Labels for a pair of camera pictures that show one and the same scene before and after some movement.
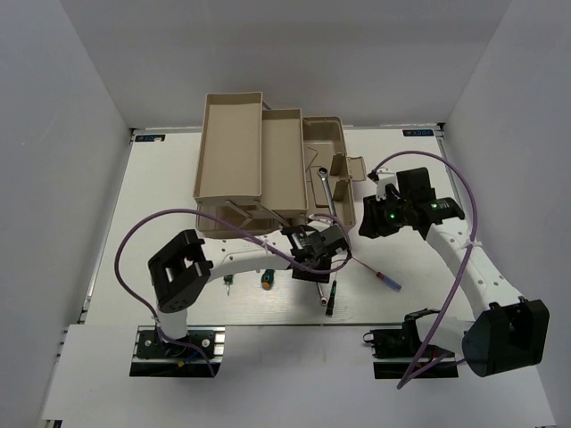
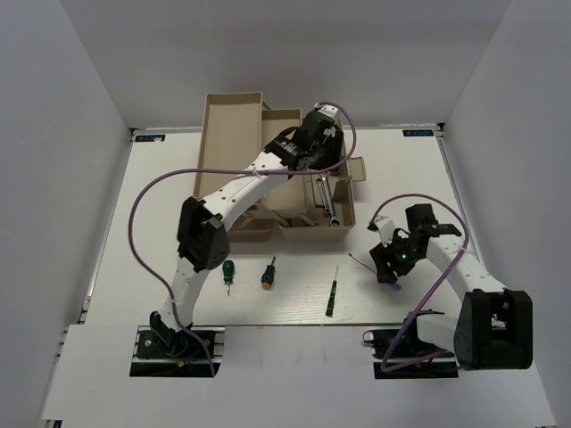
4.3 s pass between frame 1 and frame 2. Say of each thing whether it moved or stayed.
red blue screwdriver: stayed
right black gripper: moved
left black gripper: moved
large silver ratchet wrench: stayed
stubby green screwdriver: stayed
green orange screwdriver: stayed
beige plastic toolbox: stayed
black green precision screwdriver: stayed
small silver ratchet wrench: moved
